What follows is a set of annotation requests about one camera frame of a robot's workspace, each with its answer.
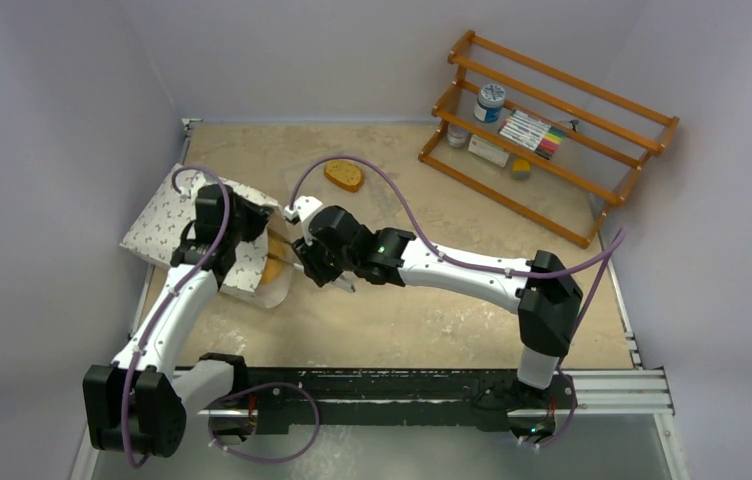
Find white patterned paper bag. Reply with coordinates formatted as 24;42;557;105
120;164;293;309

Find fake bread slice brown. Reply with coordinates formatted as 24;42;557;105
323;159;365;193

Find metal tongs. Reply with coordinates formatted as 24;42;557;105
268;230;356;293

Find fake croissant tan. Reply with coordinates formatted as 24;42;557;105
259;238;287;285

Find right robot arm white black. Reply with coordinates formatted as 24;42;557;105
284;197;583;407

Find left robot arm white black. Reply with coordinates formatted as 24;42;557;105
82;185;273;468

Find clear plastic tray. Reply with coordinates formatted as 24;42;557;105
278;148;415;233

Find white card box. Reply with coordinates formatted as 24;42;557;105
468;135;510;167

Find yellow grey sponge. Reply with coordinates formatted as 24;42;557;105
510;157;532;180

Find white jar blue label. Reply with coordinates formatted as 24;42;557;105
474;83;506;123

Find pack of coloured markers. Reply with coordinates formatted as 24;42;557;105
498;110;567;160

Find orange wooden shelf rack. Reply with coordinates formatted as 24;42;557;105
418;30;679;248

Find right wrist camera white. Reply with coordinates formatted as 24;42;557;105
283;196;324;244

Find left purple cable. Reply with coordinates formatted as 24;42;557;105
120;165;232;470

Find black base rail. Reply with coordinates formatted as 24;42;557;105
185;366;579;435

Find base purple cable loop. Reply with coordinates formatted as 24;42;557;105
206;382;320;466

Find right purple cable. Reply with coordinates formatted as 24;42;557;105
288;156;628;452

